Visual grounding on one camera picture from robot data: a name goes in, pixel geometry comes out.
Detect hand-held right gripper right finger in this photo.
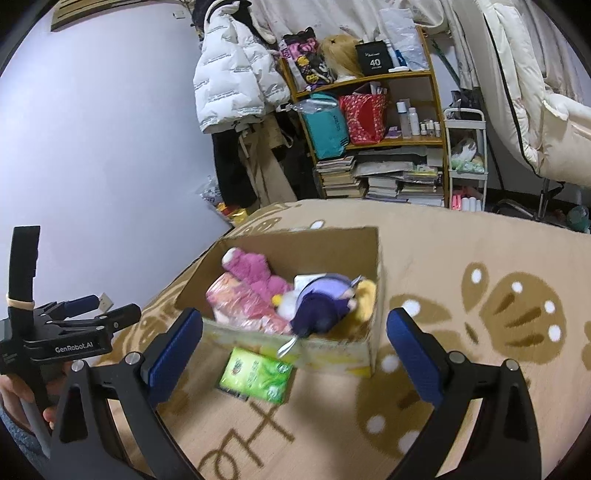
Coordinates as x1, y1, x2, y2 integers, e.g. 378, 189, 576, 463
385, 307, 543, 480

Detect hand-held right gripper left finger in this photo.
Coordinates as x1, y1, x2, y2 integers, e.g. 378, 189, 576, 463
46, 307, 205, 480

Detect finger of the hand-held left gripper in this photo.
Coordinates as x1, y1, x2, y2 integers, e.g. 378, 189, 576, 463
60, 323, 114, 334
48, 303, 141, 329

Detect yellow plush toy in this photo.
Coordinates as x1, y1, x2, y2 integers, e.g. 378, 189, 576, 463
352, 277, 378, 324

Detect pink plastic-wrapped plush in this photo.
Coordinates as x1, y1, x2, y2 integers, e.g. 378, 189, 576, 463
205, 272, 294, 335

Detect purple-dressed plush doll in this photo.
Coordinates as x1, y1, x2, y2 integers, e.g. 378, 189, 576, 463
290, 273, 360, 339

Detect white fluffy plush toy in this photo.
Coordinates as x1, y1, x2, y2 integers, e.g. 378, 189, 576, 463
271, 290, 303, 321

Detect cardboard box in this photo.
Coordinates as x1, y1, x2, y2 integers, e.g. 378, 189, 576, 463
175, 225, 386, 379

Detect person's left forearm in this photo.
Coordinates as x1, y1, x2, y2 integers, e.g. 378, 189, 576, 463
0, 406, 49, 462

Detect person's left hand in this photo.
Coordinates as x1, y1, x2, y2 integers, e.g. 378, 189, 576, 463
0, 362, 70, 432

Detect green tissue packet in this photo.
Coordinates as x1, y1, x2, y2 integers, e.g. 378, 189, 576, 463
218, 347, 296, 406

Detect beige printed blanket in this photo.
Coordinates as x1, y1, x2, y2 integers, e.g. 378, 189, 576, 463
90, 198, 591, 480

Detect red and yellow packet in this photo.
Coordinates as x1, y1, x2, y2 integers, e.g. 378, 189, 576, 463
217, 203, 250, 227

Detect clear plastic bag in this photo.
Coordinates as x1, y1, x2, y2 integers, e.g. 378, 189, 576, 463
200, 175, 225, 208

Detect pink and white bottles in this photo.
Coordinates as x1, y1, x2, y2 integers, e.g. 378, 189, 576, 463
451, 194, 483, 212

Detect black hanging coat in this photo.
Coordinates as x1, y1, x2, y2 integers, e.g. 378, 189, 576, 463
211, 131, 259, 208

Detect stack of books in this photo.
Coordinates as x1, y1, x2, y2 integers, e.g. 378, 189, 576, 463
315, 148, 446, 207

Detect beige hanging coat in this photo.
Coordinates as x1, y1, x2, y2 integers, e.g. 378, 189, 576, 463
238, 120, 301, 206

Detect plush toys in cart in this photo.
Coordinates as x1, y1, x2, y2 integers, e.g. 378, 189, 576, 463
450, 137, 485, 174

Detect teal plush toy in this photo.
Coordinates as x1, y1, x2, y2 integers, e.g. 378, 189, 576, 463
567, 205, 591, 234

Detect dark hanging garment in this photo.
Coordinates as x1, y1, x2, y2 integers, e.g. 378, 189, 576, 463
272, 111, 319, 201

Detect row of cosmetic bottles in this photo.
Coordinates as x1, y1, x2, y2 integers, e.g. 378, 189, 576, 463
396, 100, 443, 139

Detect white trolley cart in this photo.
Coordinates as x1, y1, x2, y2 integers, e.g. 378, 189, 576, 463
443, 108, 489, 212

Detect red patterned bag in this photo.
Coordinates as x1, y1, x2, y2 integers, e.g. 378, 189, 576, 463
338, 92, 389, 146

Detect teal shopping bag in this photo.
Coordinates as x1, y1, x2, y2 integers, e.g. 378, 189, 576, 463
300, 92, 352, 160

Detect white puffer jacket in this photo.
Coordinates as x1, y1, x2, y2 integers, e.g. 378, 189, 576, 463
193, 9, 291, 134

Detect black bag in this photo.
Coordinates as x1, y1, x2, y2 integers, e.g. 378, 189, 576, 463
450, 90, 485, 112

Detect wooden shelf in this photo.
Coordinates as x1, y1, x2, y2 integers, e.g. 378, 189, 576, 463
277, 25, 451, 208

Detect cream reclining chair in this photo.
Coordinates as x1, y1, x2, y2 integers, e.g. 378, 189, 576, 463
475, 0, 591, 227

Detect black box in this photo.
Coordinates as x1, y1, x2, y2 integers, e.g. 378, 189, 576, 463
355, 41, 392, 78

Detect blonde wig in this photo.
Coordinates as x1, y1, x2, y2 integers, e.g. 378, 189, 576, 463
321, 34, 363, 84

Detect purple patterned bag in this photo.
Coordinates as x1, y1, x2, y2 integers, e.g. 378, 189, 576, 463
281, 28, 335, 88

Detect white plastic bag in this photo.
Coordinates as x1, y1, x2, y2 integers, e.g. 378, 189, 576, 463
379, 7, 428, 72

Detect beige curtain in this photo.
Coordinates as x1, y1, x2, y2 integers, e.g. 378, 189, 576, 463
252, 0, 485, 88

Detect wooden wall frame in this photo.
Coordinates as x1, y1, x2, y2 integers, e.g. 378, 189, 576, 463
50, 0, 178, 32

